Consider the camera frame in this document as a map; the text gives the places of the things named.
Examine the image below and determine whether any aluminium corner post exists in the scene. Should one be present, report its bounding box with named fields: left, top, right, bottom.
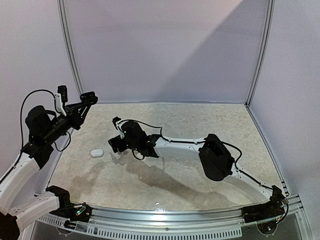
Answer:
left=245, top=0, right=275, bottom=108
left=57, top=0, right=84, bottom=96

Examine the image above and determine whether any aluminium front rail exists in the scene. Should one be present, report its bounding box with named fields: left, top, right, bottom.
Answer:
left=23, top=195, right=311, bottom=240

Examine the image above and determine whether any left aluminium corner post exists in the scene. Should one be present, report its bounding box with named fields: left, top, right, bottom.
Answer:
left=57, top=0, right=84, bottom=96

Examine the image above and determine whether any black oval charging case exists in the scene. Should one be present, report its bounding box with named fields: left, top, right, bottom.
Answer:
left=79, top=91, right=98, bottom=105

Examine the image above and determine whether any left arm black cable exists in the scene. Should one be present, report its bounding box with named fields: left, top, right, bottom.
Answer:
left=19, top=89, right=56, bottom=151

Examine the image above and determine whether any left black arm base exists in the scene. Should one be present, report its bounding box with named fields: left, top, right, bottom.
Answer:
left=50, top=202, right=93, bottom=223

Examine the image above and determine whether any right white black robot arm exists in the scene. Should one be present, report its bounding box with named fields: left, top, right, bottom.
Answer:
left=108, top=117, right=288, bottom=218

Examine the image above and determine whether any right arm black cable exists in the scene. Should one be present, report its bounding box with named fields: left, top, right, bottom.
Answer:
left=119, top=119, right=275, bottom=191

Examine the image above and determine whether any white oval charging case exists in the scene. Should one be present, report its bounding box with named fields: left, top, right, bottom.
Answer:
left=90, top=149, right=104, bottom=158

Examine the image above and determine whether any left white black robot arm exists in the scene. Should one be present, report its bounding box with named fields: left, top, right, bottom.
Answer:
left=0, top=102, right=94, bottom=240

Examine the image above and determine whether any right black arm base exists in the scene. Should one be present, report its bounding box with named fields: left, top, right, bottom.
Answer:
left=241, top=200, right=285, bottom=223

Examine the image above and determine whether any right aluminium corner post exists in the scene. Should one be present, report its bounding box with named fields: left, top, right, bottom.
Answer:
left=245, top=0, right=275, bottom=108

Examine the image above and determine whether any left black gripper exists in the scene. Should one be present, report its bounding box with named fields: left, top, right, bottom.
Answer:
left=42, top=101, right=90, bottom=144

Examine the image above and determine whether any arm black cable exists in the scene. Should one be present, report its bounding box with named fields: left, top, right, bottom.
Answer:
left=119, top=119, right=275, bottom=191
left=19, top=89, right=56, bottom=151

